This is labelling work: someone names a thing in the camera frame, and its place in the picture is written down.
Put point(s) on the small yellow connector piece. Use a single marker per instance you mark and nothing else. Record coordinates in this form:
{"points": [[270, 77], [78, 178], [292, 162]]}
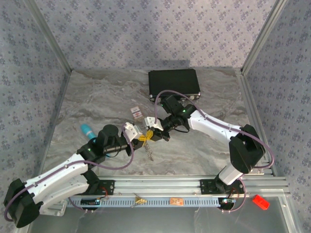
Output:
{"points": [[141, 201]]}

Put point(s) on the dark right controller board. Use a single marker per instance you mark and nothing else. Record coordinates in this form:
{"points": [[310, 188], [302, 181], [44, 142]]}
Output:
{"points": [[228, 201]]}

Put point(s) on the small red white card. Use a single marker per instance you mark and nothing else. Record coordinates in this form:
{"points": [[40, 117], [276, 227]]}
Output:
{"points": [[136, 113]]}

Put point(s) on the black case with metal latches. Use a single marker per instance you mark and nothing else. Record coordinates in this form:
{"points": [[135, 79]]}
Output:
{"points": [[173, 81]]}

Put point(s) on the dark left controller board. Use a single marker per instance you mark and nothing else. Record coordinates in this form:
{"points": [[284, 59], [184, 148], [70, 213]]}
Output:
{"points": [[90, 202]]}

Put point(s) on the aluminium side frame rail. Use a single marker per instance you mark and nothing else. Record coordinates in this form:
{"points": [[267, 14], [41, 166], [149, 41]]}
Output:
{"points": [[251, 109]]}

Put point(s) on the metal keys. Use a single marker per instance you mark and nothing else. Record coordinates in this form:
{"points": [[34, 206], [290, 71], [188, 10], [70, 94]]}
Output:
{"points": [[149, 151]]}

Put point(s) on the aluminium frame post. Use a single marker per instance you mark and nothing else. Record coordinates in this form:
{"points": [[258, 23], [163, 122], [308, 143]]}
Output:
{"points": [[48, 36], [263, 36]]}

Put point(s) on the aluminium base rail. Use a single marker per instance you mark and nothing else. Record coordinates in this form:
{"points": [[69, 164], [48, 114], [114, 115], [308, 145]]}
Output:
{"points": [[158, 187]]}

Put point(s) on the dark controller board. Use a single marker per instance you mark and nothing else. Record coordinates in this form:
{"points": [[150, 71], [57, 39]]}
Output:
{"points": [[90, 202], [228, 201]]}

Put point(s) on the teal cylindrical bottle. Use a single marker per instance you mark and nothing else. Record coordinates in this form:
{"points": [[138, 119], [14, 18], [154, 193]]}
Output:
{"points": [[87, 131]]}

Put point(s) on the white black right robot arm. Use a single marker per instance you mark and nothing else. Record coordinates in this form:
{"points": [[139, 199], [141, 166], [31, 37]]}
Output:
{"points": [[213, 123]]}

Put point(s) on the red plastic block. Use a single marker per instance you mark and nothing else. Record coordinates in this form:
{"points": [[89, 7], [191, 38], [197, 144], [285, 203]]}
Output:
{"points": [[261, 202]]}

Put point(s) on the small orange circuit board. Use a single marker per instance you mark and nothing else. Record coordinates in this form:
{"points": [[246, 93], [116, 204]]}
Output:
{"points": [[176, 201]]}

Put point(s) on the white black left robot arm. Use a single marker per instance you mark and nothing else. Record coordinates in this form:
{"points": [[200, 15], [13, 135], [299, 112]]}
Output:
{"points": [[60, 172]]}

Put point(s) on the silver metal bracket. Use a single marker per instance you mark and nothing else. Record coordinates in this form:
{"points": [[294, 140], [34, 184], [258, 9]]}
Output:
{"points": [[57, 208]]}

